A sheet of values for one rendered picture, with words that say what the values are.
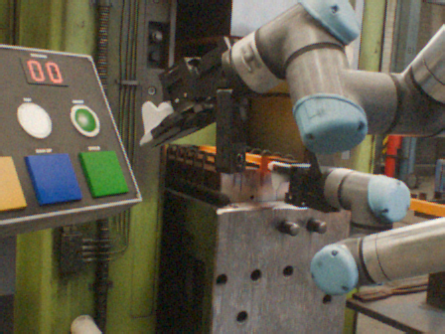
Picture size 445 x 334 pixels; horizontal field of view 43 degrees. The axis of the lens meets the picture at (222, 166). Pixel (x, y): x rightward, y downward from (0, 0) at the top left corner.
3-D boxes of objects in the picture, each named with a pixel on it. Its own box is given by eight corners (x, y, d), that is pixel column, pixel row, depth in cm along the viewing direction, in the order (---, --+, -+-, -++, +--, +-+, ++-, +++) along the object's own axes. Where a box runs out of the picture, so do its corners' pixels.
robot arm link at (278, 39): (338, 24, 63) (321, -33, 66) (260, 72, 69) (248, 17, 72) (371, 52, 68) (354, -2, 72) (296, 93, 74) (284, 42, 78)
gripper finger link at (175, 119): (163, 128, 85) (206, 101, 80) (168, 139, 84) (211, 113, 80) (142, 128, 81) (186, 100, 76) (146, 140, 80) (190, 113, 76)
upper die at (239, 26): (305, 45, 129) (309, 2, 128) (229, 35, 118) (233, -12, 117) (213, 51, 164) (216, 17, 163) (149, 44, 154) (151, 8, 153)
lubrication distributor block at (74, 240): (90, 283, 122) (93, 220, 120) (62, 286, 119) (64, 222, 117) (85, 277, 125) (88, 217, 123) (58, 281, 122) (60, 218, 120)
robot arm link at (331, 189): (339, 171, 103) (370, 170, 107) (322, 167, 107) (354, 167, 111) (335, 212, 104) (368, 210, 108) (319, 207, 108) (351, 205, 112)
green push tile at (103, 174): (129, 191, 94) (115, 149, 95) (95, 196, 88) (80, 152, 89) (122, 195, 95) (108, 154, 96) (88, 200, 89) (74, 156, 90)
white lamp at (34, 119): (52, 136, 86) (53, 106, 85) (20, 135, 83) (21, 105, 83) (47, 134, 88) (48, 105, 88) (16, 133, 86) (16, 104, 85)
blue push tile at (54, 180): (84, 198, 86) (68, 152, 87) (43, 204, 80) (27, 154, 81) (76, 202, 87) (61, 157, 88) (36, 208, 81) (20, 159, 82)
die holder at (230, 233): (339, 380, 141) (357, 202, 136) (205, 415, 122) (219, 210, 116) (223, 302, 189) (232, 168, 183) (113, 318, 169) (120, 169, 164)
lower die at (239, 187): (292, 200, 133) (295, 163, 132) (219, 203, 123) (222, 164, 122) (206, 173, 169) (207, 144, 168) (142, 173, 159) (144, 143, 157)
